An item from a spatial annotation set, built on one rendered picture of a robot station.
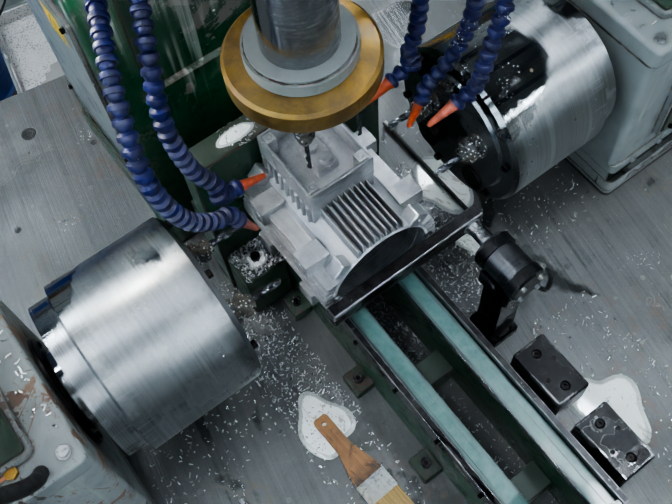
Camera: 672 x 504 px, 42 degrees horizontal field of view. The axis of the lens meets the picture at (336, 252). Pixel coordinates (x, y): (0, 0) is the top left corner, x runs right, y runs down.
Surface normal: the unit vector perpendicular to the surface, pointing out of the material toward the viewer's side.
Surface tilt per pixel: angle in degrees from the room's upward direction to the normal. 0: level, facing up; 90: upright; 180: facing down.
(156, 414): 66
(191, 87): 90
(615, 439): 0
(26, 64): 0
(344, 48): 0
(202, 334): 43
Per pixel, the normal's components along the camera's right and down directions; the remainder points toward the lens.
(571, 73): 0.33, 0.10
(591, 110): 0.54, 0.50
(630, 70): -0.80, 0.55
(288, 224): -0.06, -0.45
